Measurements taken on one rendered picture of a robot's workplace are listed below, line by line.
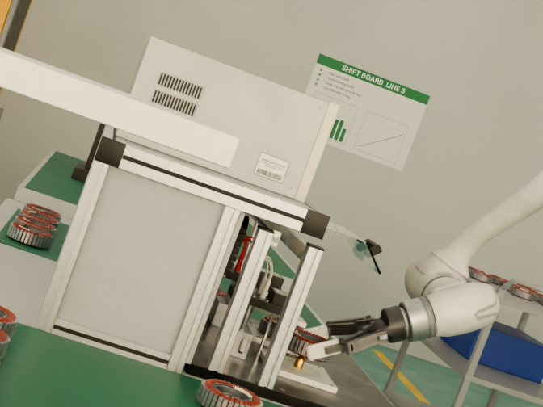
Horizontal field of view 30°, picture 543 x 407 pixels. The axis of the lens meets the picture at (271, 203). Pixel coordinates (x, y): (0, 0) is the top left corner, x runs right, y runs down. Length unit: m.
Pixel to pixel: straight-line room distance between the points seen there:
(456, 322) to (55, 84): 1.29
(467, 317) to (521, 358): 2.85
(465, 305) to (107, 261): 0.76
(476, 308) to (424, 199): 5.60
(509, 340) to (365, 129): 3.02
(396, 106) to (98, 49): 2.21
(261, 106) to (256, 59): 5.45
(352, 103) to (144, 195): 5.77
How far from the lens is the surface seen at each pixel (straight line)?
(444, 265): 2.29
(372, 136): 7.60
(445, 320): 2.16
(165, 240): 1.85
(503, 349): 4.96
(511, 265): 8.06
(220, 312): 2.31
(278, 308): 2.08
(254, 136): 1.97
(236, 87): 1.97
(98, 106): 1.07
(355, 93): 7.56
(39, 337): 1.83
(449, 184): 7.80
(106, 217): 1.85
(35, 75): 1.07
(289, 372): 2.08
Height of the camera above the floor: 1.22
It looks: 4 degrees down
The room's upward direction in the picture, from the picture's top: 20 degrees clockwise
